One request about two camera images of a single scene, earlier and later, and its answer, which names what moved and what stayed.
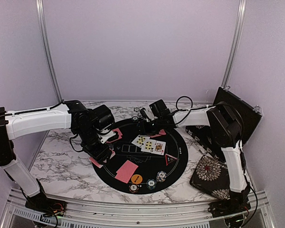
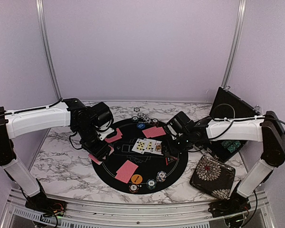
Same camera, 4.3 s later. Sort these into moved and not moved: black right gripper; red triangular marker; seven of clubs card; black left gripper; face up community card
Moved: black right gripper; seven of clubs card
Not moved: face up community card; black left gripper; red triangular marker
